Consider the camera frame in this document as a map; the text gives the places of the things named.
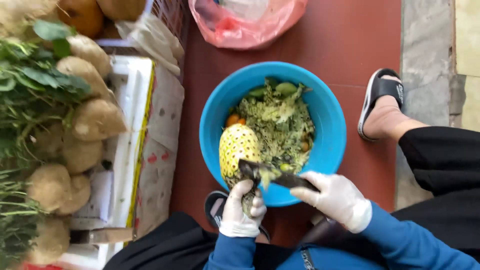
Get person's left hand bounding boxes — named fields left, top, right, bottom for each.
left=219, top=179, right=268, bottom=238

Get person's right hand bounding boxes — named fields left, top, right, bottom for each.
left=290, top=171, right=373, bottom=234

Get dark blade knife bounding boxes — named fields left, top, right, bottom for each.
left=238, top=159, right=320, bottom=193

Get partly peeled yellow pineapple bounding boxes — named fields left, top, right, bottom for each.
left=218, top=123, right=262, bottom=218

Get person's left foot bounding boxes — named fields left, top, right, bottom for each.
left=210, top=199, right=227, bottom=219

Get person's foot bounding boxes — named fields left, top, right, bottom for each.
left=210, top=199, right=227, bottom=219
left=362, top=74, right=429, bottom=142

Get black slipper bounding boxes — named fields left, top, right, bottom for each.
left=357, top=68, right=405, bottom=143
left=204, top=190, right=271, bottom=243

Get person's blue jacket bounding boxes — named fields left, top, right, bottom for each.
left=203, top=200, right=480, bottom=270

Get blue plastic basin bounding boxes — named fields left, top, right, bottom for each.
left=199, top=61, right=347, bottom=208

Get heap of pineapple peelings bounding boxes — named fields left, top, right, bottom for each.
left=235, top=78, right=316, bottom=175

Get person's right foot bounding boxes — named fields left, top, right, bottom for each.
left=362, top=74, right=429, bottom=142

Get person's black trousers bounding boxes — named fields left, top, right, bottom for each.
left=103, top=126, right=480, bottom=270

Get spotted paper sheet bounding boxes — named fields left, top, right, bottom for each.
left=132, top=63, right=185, bottom=241

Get white foam box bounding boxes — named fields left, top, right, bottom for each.
left=22, top=55, right=156, bottom=270

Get heap of tan jicama tubers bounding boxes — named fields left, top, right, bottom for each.
left=25, top=34, right=128, bottom=266

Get pink plastic bag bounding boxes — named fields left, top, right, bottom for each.
left=188, top=0, right=309, bottom=50

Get crumpled white plastic bag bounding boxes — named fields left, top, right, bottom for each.
left=114, top=13, right=185, bottom=77

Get bunches of green herbs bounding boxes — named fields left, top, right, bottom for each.
left=0, top=19, right=93, bottom=270

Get plastic crate of brown pears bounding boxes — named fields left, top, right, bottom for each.
left=0, top=0, right=190, bottom=82

